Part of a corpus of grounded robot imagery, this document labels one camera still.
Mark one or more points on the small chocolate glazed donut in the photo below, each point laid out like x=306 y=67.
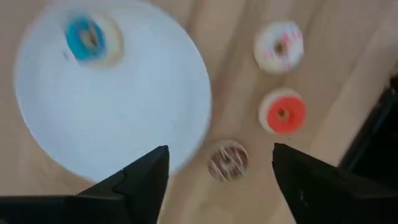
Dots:
x=228 y=161

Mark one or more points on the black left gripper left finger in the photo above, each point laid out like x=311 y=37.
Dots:
x=136 y=186

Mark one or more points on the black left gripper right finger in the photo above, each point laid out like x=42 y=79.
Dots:
x=311 y=186

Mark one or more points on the small blue glazed donut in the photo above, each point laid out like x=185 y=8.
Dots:
x=90 y=40

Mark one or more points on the small red glazed donut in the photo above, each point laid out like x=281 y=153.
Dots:
x=283 y=113

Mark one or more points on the small white sprinkled donut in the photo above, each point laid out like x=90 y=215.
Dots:
x=278 y=48

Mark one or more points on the white round plate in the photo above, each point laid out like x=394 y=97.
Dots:
x=124 y=109

